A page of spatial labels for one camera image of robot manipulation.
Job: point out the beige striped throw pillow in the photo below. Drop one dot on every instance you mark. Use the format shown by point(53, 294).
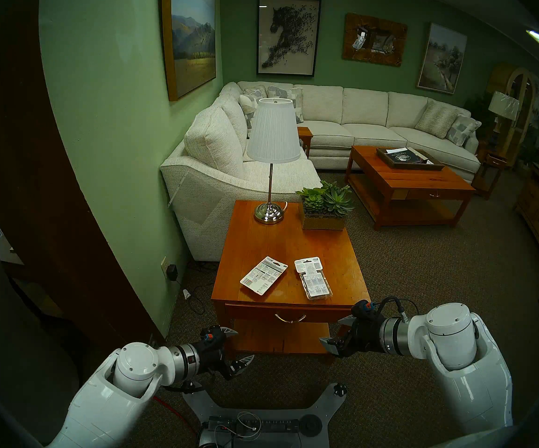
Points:
point(254, 91)
point(436, 119)

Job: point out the framed mountain landscape painting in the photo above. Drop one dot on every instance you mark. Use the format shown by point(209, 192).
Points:
point(192, 41)

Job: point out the succulent plants in wooden planter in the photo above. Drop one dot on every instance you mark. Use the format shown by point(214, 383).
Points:
point(325, 200)

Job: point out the plastic wrapped shade lamp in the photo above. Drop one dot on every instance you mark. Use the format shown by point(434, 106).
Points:
point(503, 104)

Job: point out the arched light wood cabinet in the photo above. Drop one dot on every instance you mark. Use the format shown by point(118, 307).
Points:
point(530, 99)

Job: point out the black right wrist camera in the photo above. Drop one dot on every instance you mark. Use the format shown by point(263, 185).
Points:
point(365, 308)

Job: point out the orange wooden coffee table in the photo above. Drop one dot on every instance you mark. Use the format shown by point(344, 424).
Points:
point(411, 183)

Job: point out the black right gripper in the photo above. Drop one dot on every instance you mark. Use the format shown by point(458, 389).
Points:
point(365, 335)

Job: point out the small dark wooden side table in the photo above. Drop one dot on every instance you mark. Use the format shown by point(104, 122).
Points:
point(493, 160)

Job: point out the small clear blister package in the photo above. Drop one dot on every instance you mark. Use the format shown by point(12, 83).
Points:
point(313, 281)

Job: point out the grey patchwork throw pillow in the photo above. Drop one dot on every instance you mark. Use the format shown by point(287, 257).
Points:
point(463, 129)
point(298, 104)

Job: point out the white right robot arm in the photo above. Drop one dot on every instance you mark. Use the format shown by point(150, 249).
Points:
point(460, 358)

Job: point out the black power adapter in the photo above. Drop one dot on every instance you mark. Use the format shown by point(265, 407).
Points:
point(172, 272)

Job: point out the orange wooden drawer side table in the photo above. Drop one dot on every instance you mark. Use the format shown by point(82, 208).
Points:
point(288, 246)

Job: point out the large white card package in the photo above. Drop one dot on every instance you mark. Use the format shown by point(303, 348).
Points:
point(262, 276)

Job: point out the orange wooden table drawer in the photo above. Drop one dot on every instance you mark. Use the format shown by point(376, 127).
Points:
point(292, 314)

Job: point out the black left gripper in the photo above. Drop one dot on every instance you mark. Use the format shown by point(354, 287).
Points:
point(213, 356)

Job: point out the tall dark green plant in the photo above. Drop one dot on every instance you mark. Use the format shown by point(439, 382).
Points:
point(479, 111)

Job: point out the black power strip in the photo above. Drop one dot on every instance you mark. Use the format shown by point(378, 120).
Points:
point(274, 425)

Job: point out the beige wall outlet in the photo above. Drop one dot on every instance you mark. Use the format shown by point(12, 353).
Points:
point(163, 266)

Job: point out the black framed horse artwork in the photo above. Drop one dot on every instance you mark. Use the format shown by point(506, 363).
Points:
point(288, 34)

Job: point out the black star knob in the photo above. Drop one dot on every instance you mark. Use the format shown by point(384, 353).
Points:
point(194, 385)
point(340, 389)

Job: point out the dark brown wooden door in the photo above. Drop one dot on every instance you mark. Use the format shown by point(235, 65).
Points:
point(50, 218)

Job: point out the rustic wood framed mirror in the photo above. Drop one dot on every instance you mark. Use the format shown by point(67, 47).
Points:
point(349, 38)

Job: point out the dark cover book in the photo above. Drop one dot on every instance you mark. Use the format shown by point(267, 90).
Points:
point(404, 157)

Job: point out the small wooden end table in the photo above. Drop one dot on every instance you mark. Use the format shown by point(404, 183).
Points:
point(306, 132)

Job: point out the white shade chrome table lamp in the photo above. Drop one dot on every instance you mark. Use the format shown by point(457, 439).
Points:
point(273, 125)

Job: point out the cream sectional sofa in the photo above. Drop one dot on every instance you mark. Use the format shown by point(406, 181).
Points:
point(213, 143)

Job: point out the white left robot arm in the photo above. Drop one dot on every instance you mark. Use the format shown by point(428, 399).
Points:
point(111, 395)

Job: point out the dark wooden serving tray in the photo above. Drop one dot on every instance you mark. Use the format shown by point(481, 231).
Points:
point(414, 167)

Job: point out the grey robot mobile base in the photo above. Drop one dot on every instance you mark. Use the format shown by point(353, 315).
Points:
point(320, 405)

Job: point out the framed tree landscape painting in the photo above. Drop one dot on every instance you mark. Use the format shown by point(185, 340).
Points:
point(442, 57)

